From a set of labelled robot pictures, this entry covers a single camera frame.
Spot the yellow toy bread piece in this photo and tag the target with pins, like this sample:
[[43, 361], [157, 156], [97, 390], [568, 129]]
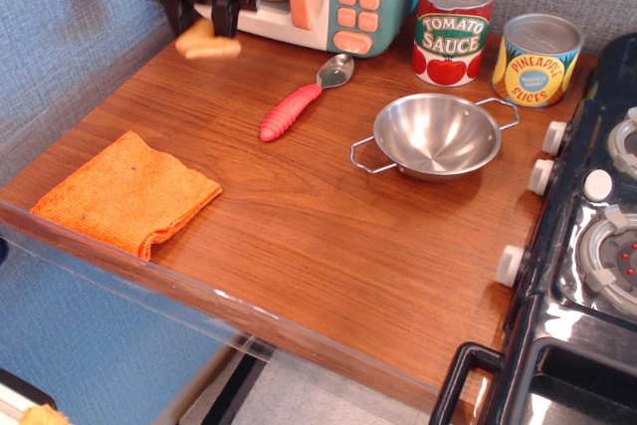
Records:
[[200, 42]]

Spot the orange folded cloth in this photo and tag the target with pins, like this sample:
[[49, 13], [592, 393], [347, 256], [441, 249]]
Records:
[[129, 196]]

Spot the tomato sauce can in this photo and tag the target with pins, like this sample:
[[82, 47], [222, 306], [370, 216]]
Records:
[[449, 40]]

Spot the pineapple slices can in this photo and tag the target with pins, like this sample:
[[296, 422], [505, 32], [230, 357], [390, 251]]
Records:
[[536, 59]]

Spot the clear acrylic table guard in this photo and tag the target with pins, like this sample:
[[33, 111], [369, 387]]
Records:
[[103, 338]]

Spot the white stove knob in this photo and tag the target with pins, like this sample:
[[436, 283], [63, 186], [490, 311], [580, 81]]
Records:
[[540, 176], [509, 265], [553, 137]]

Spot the white round stove button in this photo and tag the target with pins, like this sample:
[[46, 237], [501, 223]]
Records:
[[597, 185]]

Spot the yellow object at corner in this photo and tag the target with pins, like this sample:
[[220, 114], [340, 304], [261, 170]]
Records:
[[43, 415]]

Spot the grey stove burner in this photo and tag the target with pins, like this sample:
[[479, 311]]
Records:
[[607, 258], [622, 159]]

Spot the black toy stove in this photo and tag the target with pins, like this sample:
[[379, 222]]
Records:
[[570, 357]]

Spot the spoon with red handle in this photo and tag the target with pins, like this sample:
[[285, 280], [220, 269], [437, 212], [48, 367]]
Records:
[[335, 72]]

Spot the steel bowl with handles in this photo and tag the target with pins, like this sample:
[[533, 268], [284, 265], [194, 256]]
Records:
[[437, 137]]

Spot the black oven door handle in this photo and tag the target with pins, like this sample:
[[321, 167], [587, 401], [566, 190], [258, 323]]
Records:
[[468, 356]]

